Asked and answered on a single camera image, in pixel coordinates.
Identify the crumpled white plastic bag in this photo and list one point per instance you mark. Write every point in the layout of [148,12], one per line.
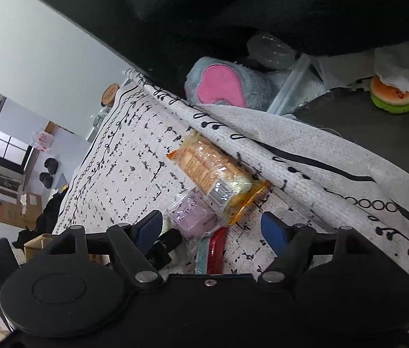
[403,65]

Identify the burger plush toy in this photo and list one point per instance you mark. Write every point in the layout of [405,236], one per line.
[392,96]

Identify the clear bag with pink contents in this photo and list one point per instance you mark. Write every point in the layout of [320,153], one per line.
[41,139]

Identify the white black-patterned blanket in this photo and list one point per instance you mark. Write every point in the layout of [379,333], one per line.
[135,159]

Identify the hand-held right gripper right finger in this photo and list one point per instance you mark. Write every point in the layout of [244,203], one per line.
[272,232]

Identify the clear plastic lid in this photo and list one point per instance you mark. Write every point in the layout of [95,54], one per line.
[271,52]

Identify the black panel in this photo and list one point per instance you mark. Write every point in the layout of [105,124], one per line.
[81,25]

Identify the red stick snack packet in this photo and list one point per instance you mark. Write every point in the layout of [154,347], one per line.
[216,250]

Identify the grey and pink plush toy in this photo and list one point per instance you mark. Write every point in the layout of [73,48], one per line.
[222,83]

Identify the black bag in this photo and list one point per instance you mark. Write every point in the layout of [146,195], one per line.
[50,210]

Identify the blue-green snack packet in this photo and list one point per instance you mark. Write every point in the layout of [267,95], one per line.
[201,257]

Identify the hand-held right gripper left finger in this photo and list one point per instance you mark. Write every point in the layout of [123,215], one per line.
[151,229]

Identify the jar with wooden lid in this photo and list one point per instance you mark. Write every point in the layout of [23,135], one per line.
[109,94]

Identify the orange cracker packet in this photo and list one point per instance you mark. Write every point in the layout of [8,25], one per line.
[204,168]

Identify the clear plastic rod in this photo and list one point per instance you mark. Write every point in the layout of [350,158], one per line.
[287,87]

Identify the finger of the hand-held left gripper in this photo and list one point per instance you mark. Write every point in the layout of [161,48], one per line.
[164,244]

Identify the clear packet with purple cake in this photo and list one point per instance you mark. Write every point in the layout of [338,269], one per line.
[193,217]

